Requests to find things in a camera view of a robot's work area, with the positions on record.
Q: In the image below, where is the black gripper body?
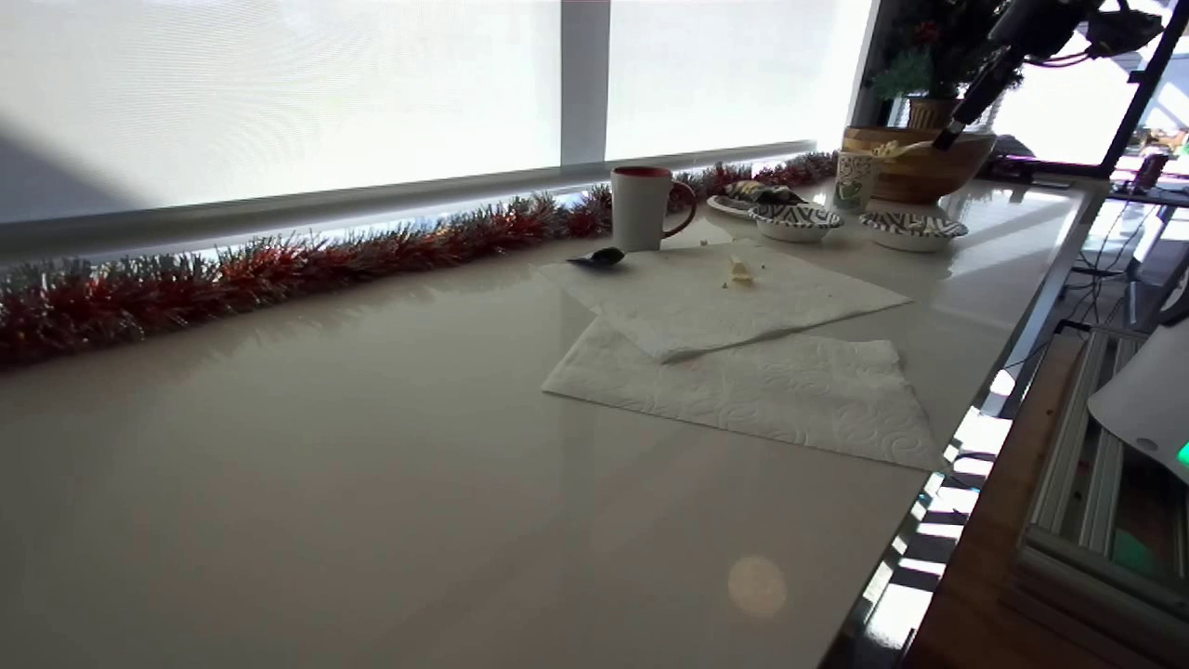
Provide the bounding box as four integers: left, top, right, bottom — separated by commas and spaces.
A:
981, 0, 1108, 89

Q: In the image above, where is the large wooden bowl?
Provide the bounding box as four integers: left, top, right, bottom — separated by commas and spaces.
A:
841, 122, 1001, 208

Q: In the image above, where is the blue patterned bowl dark cereal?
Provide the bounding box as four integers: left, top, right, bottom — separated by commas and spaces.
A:
851, 200, 972, 256

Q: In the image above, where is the blue patterned bowl popcorn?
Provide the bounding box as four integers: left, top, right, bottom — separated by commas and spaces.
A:
750, 200, 848, 246

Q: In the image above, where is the black spoon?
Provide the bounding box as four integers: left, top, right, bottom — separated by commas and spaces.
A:
563, 240, 632, 276

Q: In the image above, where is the small green christmas tree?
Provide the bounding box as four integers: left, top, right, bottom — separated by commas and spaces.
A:
855, 0, 1007, 134

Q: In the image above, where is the patterned paper cup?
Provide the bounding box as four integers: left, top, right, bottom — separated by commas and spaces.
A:
830, 146, 876, 215

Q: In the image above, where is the white round plate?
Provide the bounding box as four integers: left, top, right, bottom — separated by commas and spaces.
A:
703, 183, 811, 221

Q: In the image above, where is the white mug red inside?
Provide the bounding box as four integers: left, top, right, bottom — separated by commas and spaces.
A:
604, 163, 703, 256

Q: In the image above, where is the red silver tinsel garland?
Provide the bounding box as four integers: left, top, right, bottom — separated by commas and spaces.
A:
0, 147, 848, 369

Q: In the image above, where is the grey window frame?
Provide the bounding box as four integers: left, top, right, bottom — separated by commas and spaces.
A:
0, 0, 822, 256

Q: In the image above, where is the grey metal rack frame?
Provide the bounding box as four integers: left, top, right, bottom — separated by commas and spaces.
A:
1017, 325, 1189, 629

